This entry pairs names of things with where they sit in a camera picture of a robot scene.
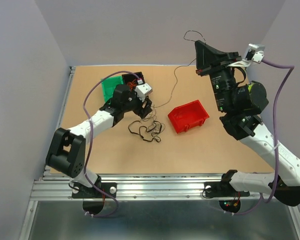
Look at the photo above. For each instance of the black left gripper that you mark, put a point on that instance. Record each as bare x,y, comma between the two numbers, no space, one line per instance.
141,112

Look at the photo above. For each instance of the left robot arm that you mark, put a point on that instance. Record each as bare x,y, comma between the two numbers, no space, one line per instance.
67,152

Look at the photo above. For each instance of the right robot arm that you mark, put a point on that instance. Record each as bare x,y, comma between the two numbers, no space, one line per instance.
250,130

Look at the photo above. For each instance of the black plastic bin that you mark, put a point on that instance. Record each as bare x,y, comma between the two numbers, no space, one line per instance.
131,79

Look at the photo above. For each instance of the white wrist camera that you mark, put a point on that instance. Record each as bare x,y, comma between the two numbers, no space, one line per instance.
142,89
253,54

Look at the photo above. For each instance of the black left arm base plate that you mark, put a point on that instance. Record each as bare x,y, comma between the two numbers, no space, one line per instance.
80,191

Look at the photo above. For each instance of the green plastic bin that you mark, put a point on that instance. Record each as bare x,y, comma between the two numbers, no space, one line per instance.
109,85

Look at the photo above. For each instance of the red plastic bin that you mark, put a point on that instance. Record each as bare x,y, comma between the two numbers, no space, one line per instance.
188,116

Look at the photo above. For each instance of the aluminium mounting rail frame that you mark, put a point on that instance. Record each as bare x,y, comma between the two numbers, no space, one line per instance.
152,206

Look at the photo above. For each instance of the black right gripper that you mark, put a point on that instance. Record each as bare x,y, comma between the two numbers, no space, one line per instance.
207,56

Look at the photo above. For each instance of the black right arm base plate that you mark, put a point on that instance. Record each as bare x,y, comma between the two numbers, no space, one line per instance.
215,189

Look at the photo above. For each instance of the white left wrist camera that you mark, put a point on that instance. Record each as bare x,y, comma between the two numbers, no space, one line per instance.
142,89

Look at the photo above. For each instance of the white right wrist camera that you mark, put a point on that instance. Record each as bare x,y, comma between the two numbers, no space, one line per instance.
253,54

